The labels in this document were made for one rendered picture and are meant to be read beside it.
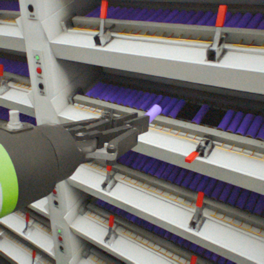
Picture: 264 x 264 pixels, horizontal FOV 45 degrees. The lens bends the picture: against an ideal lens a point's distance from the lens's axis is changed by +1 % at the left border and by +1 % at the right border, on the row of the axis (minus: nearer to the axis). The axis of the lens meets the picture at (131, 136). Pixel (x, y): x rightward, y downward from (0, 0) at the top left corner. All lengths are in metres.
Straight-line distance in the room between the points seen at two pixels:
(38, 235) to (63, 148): 1.02
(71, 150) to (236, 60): 0.35
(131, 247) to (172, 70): 0.57
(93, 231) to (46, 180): 0.72
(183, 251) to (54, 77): 0.59
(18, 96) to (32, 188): 0.74
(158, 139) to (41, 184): 0.42
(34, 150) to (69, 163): 0.06
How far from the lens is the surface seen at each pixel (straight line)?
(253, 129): 0.71
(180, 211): 0.82
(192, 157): 0.62
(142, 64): 0.68
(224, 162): 0.67
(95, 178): 0.94
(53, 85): 0.88
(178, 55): 0.64
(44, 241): 1.35
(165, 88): 0.84
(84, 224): 1.09
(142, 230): 1.00
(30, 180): 0.34
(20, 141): 0.34
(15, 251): 1.63
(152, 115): 0.58
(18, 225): 1.45
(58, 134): 0.38
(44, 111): 0.94
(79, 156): 0.39
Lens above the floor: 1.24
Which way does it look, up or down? 26 degrees down
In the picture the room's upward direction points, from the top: straight up
